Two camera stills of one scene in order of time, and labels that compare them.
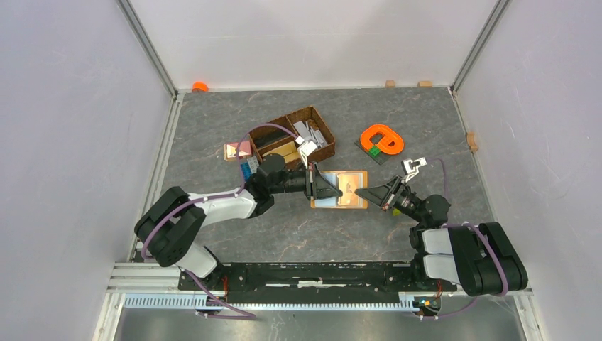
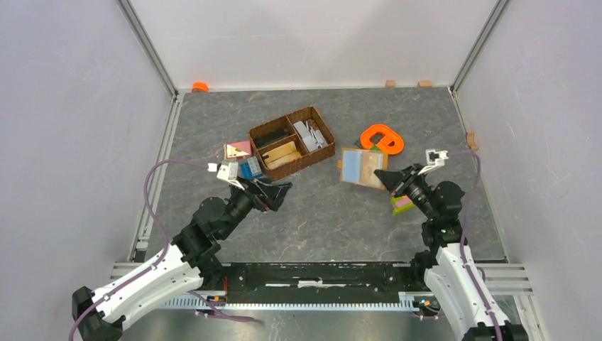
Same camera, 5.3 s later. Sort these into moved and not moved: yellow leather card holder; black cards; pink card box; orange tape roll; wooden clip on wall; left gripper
Moved: yellow leather card holder; left gripper
Not moved: wooden clip on wall; black cards; pink card box; orange tape roll
